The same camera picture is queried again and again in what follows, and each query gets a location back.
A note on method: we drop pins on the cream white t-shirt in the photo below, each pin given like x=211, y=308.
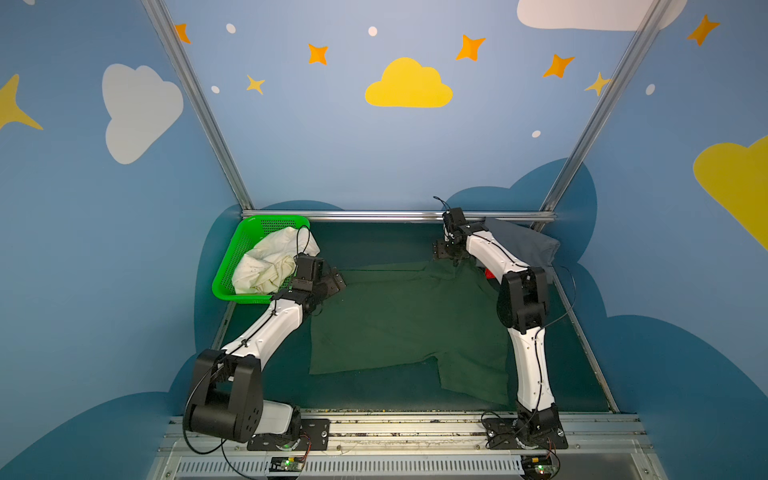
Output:
x=263, y=269

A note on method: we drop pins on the right diagonal aluminium post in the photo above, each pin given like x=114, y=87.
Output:
x=640, y=44

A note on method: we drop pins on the horizontal aluminium back rail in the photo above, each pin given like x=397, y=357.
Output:
x=403, y=216

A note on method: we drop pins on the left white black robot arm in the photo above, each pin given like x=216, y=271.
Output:
x=226, y=397

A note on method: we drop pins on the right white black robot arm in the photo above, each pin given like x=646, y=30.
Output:
x=522, y=307

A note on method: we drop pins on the left diagonal aluminium post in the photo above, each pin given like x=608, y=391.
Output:
x=161, y=21

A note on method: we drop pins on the diagonal aluminium post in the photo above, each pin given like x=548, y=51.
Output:
x=640, y=44
x=161, y=21

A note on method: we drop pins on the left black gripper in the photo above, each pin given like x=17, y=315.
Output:
x=330, y=282

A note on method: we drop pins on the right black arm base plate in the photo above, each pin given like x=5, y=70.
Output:
x=506, y=433

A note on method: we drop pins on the right small circuit board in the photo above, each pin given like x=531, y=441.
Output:
x=537, y=467

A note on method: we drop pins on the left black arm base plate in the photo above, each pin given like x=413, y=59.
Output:
x=313, y=432

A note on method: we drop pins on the aluminium front mounting rail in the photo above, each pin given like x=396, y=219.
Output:
x=418, y=445

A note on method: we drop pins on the green plastic basket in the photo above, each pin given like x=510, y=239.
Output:
x=249, y=232

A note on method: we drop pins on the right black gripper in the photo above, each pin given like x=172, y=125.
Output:
x=447, y=248

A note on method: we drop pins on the left small circuit board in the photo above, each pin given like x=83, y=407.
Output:
x=293, y=465

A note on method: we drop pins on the dark green t-shirt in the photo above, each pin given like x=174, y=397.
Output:
x=399, y=314

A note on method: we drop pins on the small circuit board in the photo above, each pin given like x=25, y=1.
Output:
x=537, y=467
x=293, y=465

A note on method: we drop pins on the folded grey t-shirt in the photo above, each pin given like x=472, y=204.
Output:
x=534, y=248

